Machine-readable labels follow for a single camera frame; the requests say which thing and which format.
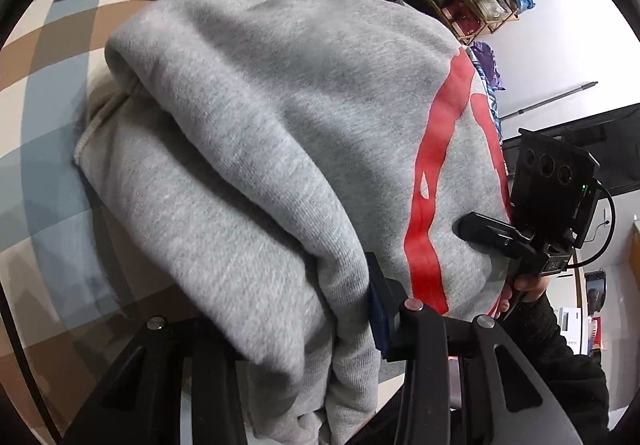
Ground black sleeved right forearm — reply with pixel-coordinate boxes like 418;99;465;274
501;295;608;444

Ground purple bag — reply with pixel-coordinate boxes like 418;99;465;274
470;40;506;91

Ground blue white plaid garment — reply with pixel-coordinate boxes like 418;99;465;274
466;43;503;143

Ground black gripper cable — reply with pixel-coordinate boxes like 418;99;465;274
564;176;618;271

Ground person's right hand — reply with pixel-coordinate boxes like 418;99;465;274
498;275;551;315

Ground checkered bed sheet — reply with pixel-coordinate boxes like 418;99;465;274
0;0;371;435

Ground grey printed hoodie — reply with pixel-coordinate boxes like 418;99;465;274
74;0;509;444

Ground black camera box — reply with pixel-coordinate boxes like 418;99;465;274
511;129;600;248

